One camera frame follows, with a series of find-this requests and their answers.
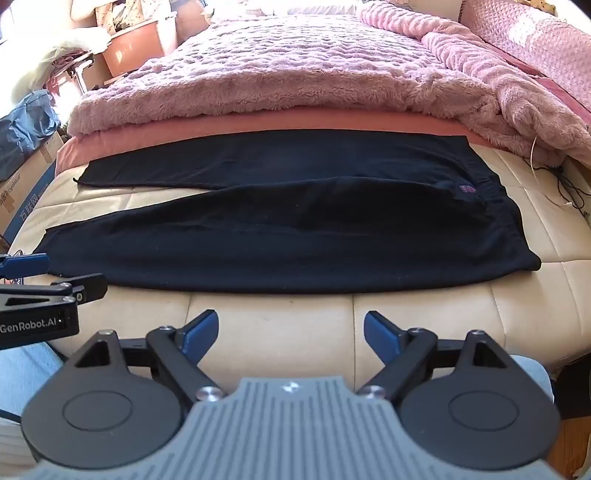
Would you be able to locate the brown plastic basin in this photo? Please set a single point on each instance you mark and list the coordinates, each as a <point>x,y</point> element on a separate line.
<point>134,48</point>

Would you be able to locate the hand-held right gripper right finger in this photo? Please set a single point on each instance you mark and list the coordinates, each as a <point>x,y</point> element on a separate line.
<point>381,331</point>

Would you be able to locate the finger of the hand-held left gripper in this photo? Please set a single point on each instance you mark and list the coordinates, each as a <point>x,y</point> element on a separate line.
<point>27,265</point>
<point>85,286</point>

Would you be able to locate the mauve plush blanket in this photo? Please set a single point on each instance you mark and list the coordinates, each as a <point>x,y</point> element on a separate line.
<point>277,69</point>

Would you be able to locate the pink quilted cover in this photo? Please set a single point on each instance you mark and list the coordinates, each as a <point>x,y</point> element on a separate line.
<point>545,37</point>

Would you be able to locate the person's light blue trouser leg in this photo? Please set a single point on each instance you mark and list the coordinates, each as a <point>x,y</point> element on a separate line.
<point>535,376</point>

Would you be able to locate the black pants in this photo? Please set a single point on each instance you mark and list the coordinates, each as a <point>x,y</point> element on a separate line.
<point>286,240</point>

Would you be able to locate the blue bag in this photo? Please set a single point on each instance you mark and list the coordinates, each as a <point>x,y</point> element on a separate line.
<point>23,129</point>

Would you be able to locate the pink fleece blanket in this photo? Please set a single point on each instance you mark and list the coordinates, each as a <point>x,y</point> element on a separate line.
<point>498,83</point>

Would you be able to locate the beige leather bed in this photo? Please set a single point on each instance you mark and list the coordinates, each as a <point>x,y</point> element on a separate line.
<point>286,318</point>

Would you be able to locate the white fluffy cloth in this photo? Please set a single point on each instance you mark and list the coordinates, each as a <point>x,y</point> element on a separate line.
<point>51,53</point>

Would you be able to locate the salmon pink bed sheet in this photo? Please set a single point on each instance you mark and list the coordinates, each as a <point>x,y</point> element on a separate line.
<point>184,130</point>

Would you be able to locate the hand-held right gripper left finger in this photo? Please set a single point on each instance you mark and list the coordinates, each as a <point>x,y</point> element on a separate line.
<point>202,331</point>

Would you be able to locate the cardboard box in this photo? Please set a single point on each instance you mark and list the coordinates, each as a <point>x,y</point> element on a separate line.
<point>27,184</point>

